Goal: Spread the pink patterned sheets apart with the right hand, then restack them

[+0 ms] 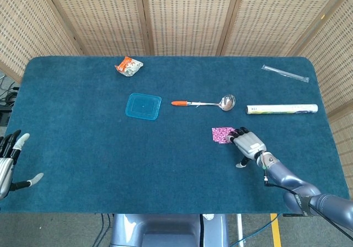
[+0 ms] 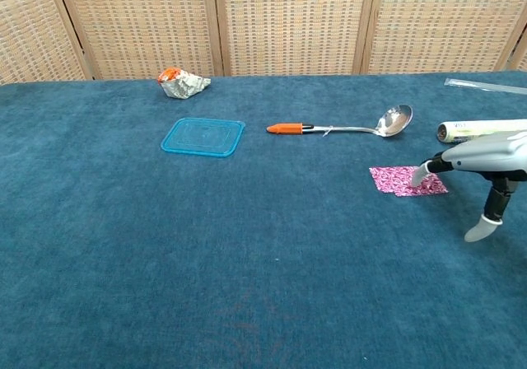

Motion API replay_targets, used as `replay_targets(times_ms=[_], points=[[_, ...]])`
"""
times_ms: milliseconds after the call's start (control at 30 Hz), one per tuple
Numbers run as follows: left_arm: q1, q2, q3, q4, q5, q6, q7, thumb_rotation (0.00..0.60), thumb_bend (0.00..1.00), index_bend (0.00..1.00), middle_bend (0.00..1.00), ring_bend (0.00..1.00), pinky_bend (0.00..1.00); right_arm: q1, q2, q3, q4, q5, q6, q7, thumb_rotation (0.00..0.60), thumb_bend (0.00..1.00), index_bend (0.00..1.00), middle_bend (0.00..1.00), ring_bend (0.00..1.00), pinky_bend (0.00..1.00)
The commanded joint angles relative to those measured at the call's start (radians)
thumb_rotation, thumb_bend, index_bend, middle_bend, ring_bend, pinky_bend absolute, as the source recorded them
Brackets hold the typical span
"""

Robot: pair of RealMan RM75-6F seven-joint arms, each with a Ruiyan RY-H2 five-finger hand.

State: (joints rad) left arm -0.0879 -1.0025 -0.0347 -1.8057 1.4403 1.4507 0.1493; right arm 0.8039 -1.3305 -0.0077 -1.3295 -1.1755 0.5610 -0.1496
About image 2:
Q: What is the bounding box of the blue carpet table cover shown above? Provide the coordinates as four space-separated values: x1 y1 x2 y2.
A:
0 70 527 369

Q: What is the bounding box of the crumpled orange silver snack wrapper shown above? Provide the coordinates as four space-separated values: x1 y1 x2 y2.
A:
157 67 212 100

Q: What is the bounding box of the pink patterned cloth square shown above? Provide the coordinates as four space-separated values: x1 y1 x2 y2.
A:
394 170 450 199

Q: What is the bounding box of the steel ladle with orange handle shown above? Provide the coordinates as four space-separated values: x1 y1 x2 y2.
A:
265 104 414 138

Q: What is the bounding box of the woven rattan screen panel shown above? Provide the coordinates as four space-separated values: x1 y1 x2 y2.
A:
360 0 527 76
212 0 378 77
0 0 94 86
53 0 226 81

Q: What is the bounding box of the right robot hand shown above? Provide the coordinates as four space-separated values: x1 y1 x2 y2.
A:
410 128 527 243

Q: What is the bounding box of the blue plastic container lid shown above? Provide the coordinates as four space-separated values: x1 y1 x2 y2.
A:
159 117 246 159

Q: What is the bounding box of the white green cling film roll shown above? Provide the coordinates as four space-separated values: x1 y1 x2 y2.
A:
436 118 527 144

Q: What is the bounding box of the clear plastic wrapped stick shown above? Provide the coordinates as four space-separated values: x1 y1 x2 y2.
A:
444 77 527 96

